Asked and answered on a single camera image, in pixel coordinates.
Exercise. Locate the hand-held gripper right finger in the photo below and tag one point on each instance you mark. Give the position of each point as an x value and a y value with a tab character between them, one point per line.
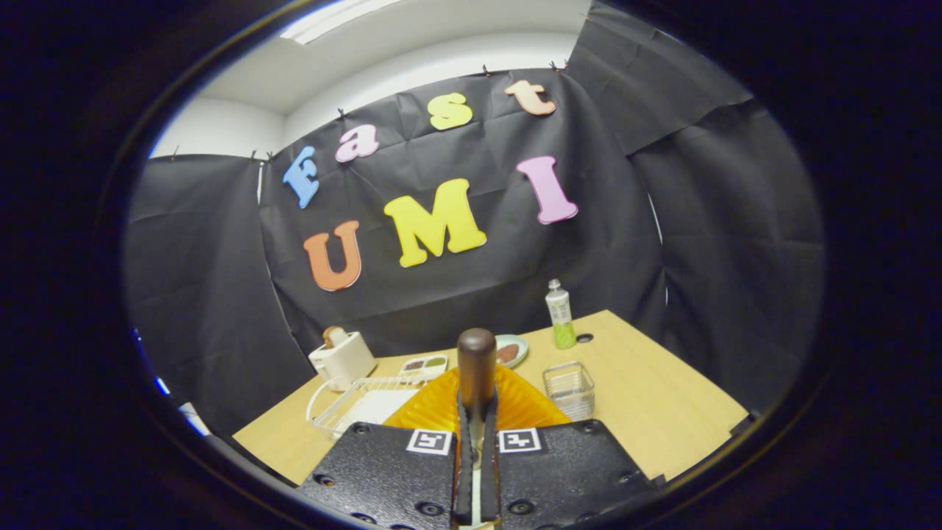
490	478

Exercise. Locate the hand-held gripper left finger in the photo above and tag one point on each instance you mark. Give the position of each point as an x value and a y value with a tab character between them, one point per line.
464	478

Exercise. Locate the small round plate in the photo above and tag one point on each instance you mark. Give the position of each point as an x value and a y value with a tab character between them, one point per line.
519	347

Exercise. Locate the small rectangular food tray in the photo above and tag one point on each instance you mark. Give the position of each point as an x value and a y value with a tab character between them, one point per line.
425	365

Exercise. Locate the brown food piece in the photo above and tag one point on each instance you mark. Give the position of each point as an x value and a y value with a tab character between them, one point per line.
508	353

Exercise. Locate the white toaster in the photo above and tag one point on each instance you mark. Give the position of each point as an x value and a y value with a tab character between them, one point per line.
349	362

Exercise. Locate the green drink bottle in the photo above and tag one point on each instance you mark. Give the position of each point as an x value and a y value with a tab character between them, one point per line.
561	316

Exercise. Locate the brown bread slice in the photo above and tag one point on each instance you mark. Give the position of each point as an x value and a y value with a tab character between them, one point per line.
335	337

